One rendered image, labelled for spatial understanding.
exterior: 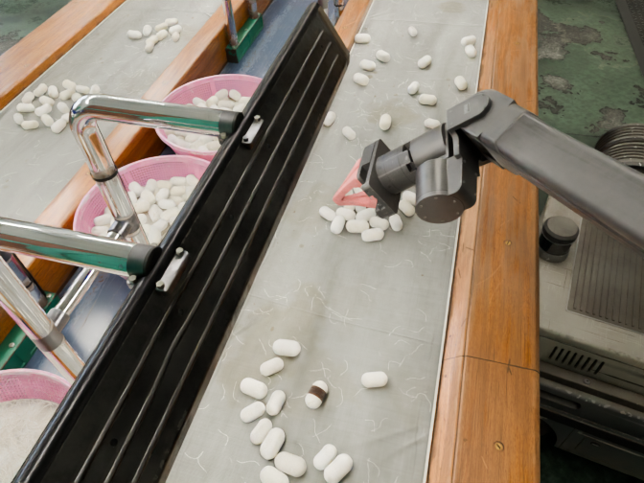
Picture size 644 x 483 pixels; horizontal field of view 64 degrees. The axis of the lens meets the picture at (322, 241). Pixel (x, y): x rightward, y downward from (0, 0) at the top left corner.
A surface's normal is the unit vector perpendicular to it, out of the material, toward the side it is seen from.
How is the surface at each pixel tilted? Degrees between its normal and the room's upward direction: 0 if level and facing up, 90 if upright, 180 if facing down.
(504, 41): 0
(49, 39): 0
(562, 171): 43
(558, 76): 0
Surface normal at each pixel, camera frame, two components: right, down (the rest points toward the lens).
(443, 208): -0.11, 0.82
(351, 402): -0.04, -0.66
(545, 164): -0.70, -0.44
